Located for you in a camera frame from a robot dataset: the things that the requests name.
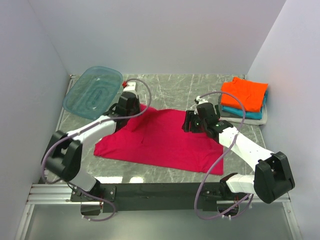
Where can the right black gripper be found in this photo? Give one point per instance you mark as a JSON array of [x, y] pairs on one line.
[[189, 117]]

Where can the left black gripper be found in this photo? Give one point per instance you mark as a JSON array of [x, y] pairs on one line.
[[137, 102]]

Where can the magenta t-shirt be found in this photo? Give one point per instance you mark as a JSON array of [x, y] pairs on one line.
[[156, 138]]

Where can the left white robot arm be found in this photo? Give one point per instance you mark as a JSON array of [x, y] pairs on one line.
[[64, 152]]

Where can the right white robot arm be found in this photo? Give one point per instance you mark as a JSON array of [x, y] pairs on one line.
[[272, 176]]

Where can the teal plastic bin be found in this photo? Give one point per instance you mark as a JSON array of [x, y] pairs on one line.
[[93, 92]]

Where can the grey folded t-shirt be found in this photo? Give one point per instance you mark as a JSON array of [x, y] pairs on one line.
[[224, 115]]

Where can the teal folded t-shirt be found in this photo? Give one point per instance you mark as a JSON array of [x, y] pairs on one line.
[[248, 114]]

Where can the orange folded t-shirt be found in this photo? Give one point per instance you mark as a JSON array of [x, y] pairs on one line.
[[250, 94]]

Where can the white folded t-shirt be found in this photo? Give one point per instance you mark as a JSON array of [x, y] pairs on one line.
[[247, 121]]

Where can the black base beam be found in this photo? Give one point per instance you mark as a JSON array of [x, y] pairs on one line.
[[166, 196]]

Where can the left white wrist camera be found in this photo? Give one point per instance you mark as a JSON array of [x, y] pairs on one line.
[[130, 86]]

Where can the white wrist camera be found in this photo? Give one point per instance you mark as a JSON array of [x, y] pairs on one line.
[[199, 100], [130, 86]]

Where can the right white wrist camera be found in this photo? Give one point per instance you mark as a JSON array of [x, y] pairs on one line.
[[199, 100]]

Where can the aluminium rail frame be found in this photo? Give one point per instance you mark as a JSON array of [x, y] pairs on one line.
[[49, 214]]

